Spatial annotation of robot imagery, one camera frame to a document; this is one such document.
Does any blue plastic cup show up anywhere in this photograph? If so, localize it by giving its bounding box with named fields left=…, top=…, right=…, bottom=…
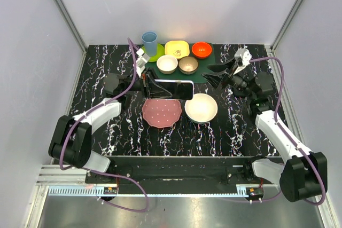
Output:
left=142, top=32, right=158, bottom=57

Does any aluminium front rail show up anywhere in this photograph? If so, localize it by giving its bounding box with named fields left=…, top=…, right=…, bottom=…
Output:
left=37, top=166, right=268, bottom=198

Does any orange red bowl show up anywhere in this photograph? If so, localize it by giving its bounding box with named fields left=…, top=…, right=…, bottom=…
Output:
left=191, top=42, right=212, bottom=59

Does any large white bowl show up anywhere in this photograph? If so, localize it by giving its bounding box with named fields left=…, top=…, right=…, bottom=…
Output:
left=184, top=93, right=218, bottom=124

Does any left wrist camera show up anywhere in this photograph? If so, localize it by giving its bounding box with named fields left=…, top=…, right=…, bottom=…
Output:
left=136, top=48, right=150, bottom=77

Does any aluminium frame post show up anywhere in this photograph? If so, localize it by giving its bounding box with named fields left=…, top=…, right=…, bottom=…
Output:
left=269, top=0, right=321, bottom=52
left=38, top=0, right=88, bottom=52

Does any yellow square dish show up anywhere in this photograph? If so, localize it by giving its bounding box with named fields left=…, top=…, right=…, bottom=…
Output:
left=165, top=40, right=190, bottom=59

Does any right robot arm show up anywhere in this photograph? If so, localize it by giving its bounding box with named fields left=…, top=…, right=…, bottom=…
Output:
left=202, top=60, right=328, bottom=206

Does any pink dotted plate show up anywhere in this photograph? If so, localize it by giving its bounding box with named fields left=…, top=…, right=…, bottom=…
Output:
left=142, top=99, right=182, bottom=129

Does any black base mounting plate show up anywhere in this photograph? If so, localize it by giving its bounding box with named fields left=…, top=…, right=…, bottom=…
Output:
left=84, top=155, right=276, bottom=186

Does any right aluminium frame post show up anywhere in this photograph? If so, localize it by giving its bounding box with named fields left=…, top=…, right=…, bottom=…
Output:
left=269, top=0, right=321, bottom=52

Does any brown small bowl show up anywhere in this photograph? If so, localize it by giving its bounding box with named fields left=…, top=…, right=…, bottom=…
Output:
left=178, top=57, right=199, bottom=75

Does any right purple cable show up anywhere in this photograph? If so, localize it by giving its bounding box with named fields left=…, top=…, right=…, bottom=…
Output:
left=213, top=57, right=328, bottom=207

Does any left aluminium frame post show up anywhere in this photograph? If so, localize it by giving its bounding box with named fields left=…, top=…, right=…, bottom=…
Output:
left=38, top=0, right=88, bottom=52

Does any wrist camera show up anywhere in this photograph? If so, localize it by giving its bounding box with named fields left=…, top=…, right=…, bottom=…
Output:
left=234, top=48, right=252, bottom=75
left=136, top=48, right=150, bottom=77

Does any purple cable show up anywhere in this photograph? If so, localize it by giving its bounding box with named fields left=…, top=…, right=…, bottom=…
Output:
left=213, top=57, right=328, bottom=207
left=58, top=37, right=150, bottom=213

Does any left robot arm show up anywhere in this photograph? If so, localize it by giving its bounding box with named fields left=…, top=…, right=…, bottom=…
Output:
left=48, top=68, right=172, bottom=183

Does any dark green mat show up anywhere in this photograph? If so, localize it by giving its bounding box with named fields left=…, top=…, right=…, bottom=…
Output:
left=145, top=43, right=216, bottom=83

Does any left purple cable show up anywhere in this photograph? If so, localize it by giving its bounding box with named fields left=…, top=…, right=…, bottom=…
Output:
left=58, top=37, right=150, bottom=213

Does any cream small bowl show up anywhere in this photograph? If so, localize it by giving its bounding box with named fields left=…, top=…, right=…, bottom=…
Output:
left=157, top=55, right=178, bottom=75

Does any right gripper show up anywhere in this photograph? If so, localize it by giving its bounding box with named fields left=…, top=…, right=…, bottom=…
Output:
left=200, top=57, right=255, bottom=99

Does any phone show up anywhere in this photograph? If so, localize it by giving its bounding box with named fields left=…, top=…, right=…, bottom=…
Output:
left=154, top=80, right=195, bottom=100

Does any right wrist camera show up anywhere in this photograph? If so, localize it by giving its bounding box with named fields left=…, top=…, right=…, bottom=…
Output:
left=234, top=48, right=252, bottom=75

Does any lime green saucer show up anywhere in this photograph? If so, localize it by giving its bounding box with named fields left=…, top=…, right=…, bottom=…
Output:
left=141, top=43, right=165, bottom=62

